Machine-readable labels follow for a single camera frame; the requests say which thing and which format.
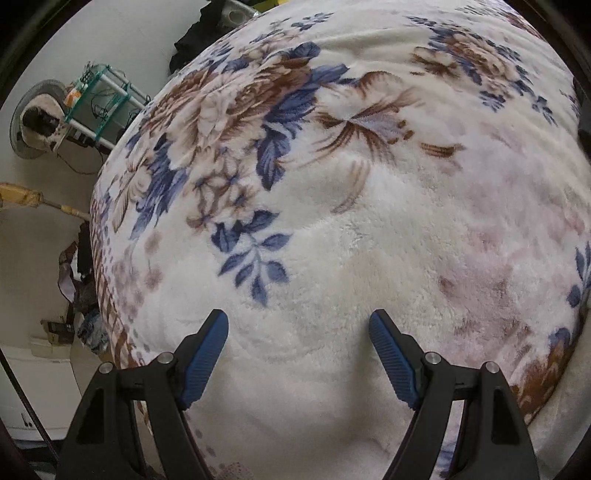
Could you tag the round grey fan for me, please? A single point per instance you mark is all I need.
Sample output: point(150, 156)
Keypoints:
point(39, 120)

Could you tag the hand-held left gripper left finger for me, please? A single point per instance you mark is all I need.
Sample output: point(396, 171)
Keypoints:
point(205, 357)

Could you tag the pile of clutter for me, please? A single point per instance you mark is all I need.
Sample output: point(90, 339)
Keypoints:
point(81, 295)

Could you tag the dark cloth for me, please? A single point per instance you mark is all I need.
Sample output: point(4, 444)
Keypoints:
point(203, 34)

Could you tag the floral fleece blanket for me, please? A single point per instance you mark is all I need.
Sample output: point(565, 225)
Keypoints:
point(341, 221)

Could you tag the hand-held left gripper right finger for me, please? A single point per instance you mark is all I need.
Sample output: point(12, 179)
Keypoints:
point(391, 357)

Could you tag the green frame rack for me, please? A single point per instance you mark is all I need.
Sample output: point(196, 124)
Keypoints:
point(99, 104)

